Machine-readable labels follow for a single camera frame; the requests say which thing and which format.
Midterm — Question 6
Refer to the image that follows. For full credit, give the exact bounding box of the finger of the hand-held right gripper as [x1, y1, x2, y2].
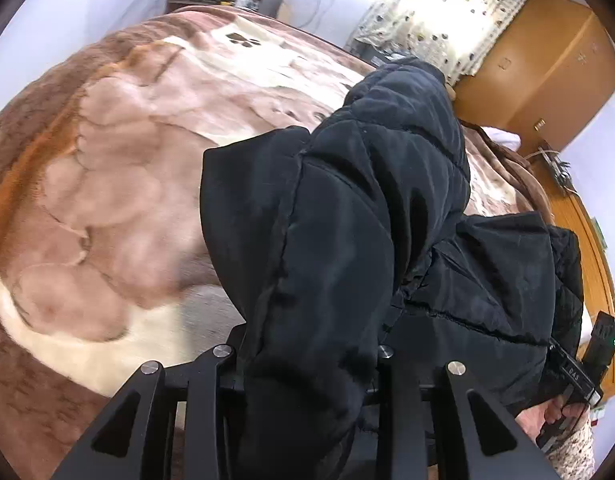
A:
[547, 337, 604, 407]

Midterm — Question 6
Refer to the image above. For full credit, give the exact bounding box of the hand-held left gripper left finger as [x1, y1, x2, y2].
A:
[52, 344, 242, 480]

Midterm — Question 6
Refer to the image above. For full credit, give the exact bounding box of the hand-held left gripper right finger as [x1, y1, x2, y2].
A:
[375, 344, 551, 480]

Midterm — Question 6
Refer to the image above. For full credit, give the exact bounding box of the black puffer jacket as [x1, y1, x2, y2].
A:
[200, 57, 584, 480]

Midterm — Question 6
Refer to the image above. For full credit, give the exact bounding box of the person's right forearm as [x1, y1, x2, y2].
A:
[541, 416, 597, 480]

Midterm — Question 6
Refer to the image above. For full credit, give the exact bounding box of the person's right hand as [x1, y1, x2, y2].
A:
[517, 399, 587, 437]

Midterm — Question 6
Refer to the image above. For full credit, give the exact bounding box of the green packet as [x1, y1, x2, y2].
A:
[589, 216, 609, 252]

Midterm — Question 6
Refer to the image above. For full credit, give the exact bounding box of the brown paw print blanket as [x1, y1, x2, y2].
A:
[0, 5, 555, 480]

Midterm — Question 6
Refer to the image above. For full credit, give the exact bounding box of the white pillow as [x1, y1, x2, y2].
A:
[479, 126, 521, 151]

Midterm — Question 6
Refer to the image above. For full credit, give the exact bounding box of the wooden wardrobe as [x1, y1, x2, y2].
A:
[455, 0, 615, 152]

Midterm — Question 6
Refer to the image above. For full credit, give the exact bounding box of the black box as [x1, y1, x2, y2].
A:
[349, 39, 414, 70]

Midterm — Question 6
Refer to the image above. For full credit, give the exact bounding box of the heart print curtain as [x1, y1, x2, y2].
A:
[356, 0, 534, 87]

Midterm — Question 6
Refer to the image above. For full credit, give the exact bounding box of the power strip with cables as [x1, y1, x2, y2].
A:
[530, 146, 574, 192]

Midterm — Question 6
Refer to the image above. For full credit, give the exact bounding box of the black wall cable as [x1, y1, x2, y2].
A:
[309, 0, 339, 32]

